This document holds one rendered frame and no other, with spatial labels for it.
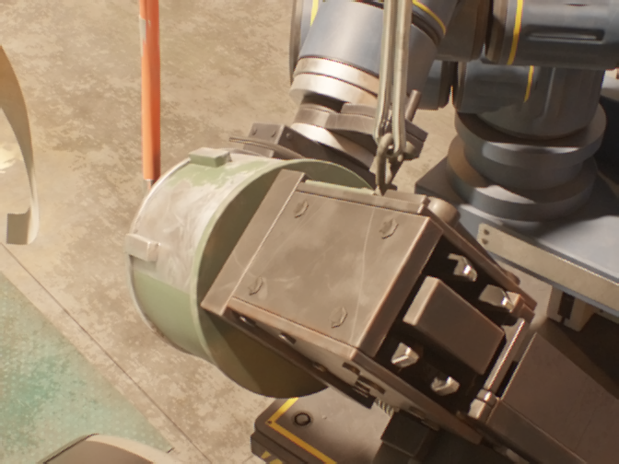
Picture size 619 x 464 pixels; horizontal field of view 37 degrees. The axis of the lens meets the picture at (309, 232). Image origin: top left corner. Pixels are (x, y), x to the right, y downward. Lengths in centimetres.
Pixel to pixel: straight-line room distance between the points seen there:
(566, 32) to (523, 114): 48
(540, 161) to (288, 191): 96
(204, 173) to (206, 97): 279
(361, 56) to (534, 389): 36
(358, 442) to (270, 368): 123
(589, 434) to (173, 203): 28
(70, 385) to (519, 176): 134
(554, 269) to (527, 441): 102
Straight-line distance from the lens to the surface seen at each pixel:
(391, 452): 54
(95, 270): 268
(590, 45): 95
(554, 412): 49
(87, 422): 230
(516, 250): 151
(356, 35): 74
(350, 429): 179
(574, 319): 202
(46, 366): 244
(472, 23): 93
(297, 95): 77
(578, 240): 149
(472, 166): 152
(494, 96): 140
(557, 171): 149
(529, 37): 94
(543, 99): 140
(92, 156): 313
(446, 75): 138
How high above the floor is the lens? 177
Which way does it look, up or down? 40 degrees down
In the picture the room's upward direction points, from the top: straight up
